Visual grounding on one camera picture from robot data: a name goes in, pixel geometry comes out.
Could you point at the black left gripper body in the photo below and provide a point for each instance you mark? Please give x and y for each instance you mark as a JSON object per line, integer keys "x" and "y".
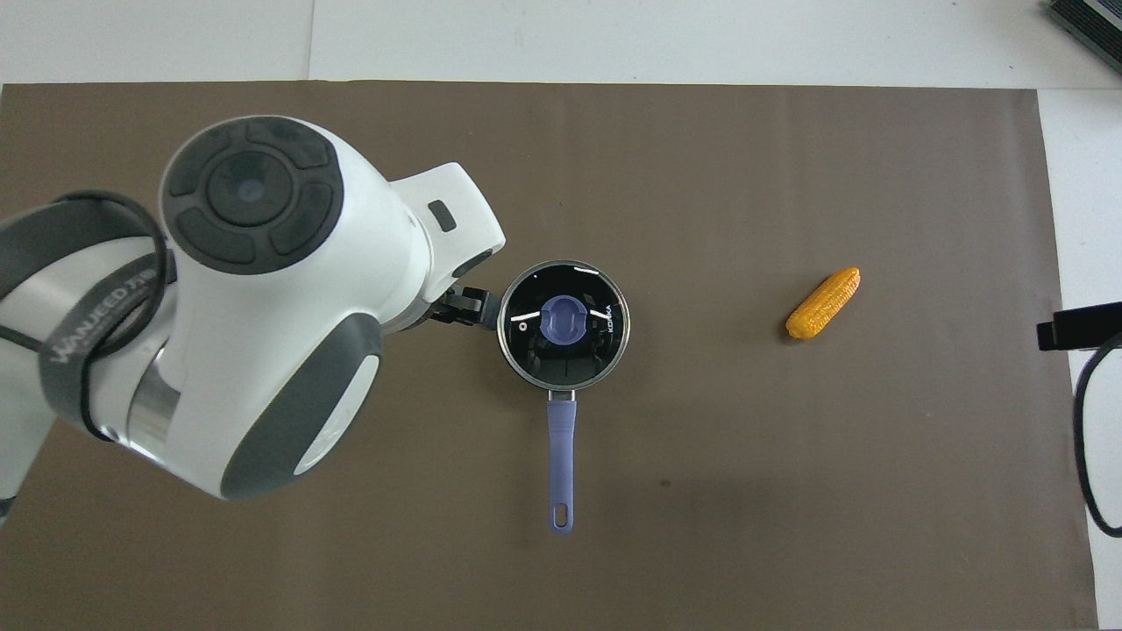
{"x": 445, "y": 308}

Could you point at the glass lid with blue knob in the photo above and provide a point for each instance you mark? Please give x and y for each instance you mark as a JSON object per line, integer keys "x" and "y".
{"x": 561, "y": 320}

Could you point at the yellow corn cob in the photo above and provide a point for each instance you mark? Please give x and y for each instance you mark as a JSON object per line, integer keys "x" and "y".
{"x": 824, "y": 303}

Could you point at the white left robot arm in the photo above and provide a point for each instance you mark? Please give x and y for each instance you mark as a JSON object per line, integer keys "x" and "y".
{"x": 289, "y": 350}

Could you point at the dark ribbed device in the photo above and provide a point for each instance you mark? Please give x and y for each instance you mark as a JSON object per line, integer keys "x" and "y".
{"x": 1091, "y": 19}

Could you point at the brown table mat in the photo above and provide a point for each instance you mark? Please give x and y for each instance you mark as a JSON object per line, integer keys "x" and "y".
{"x": 789, "y": 482}

